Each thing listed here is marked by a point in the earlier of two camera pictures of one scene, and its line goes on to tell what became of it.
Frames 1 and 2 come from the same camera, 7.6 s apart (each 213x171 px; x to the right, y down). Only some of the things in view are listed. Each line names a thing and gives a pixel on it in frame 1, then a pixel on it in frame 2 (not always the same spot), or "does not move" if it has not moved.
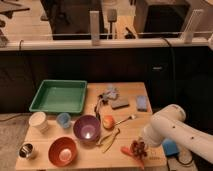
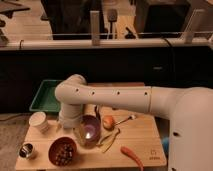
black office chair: [70, 19] does not move
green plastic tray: [59, 96] does not move
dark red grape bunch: [138, 149] → [64, 153]
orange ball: [108, 122] does not move
